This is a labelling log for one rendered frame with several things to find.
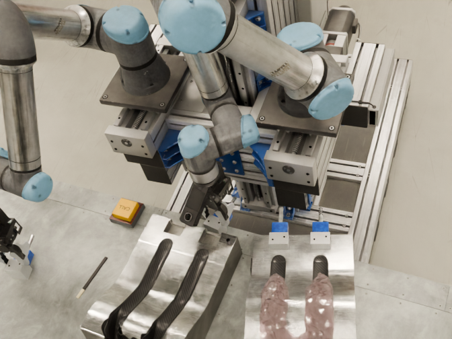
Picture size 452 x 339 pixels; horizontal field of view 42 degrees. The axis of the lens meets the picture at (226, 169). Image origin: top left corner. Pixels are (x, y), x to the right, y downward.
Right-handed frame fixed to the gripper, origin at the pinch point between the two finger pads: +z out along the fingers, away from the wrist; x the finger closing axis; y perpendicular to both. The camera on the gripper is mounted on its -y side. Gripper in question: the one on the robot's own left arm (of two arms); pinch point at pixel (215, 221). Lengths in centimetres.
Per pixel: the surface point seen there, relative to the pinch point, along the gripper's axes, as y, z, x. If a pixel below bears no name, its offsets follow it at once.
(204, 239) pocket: -6.8, -1.7, -1.1
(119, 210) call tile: -8.3, 0.9, 29.3
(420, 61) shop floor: 168, 84, -4
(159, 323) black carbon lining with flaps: -33.7, -7.3, -6.4
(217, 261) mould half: -12.3, -4.4, -9.2
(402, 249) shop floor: 60, 85, -36
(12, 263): -37, -1, 46
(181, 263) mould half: -16.6, -4.0, -0.7
